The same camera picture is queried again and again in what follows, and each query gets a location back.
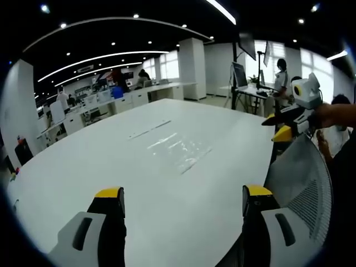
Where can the blue box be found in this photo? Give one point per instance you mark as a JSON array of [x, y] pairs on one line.
[[117, 92]]

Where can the black chair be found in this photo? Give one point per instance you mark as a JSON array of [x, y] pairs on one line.
[[23, 151]]

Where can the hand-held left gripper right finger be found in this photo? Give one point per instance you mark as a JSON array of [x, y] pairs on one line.
[[267, 250]]

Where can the person's dark clothing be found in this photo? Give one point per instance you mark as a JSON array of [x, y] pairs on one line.
[[345, 178]]

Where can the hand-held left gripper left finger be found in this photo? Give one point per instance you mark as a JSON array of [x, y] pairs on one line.
[[83, 250]]

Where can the clear resealable plastic bag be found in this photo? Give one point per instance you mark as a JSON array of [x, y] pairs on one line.
[[178, 150]]

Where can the green potted plant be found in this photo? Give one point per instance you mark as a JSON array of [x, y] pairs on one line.
[[253, 79]]

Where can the white standing desk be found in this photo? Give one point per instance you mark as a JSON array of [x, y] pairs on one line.
[[250, 93]]

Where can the computer monitor on stand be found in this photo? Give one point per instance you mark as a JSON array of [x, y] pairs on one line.
[[239, 75]]

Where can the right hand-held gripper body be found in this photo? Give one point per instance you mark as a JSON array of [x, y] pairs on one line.
[[307, 91]]

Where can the grey mesh office chair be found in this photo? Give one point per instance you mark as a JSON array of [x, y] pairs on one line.
[[300, 178]]

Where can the row of white desks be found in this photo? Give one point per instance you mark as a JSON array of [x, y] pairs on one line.
[[130, 98]]

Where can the hanging black monitor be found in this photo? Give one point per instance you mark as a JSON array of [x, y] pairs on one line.
[[247, 46]]

